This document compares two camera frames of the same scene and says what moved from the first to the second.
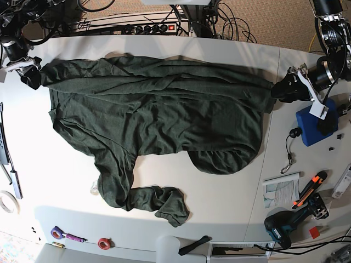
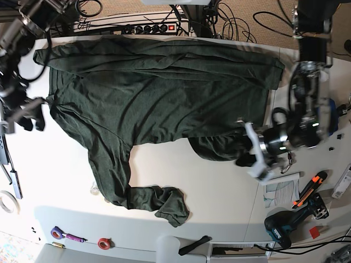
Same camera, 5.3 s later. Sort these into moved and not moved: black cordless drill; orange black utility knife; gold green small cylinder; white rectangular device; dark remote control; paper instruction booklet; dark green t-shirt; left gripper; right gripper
Moved: left gripper; right gripper; dark green t-shirt
Not moved: black cordless drill; dark remote control; gold green small cylinder; orange black utility knife; paper instruction booklet; white rectangular device
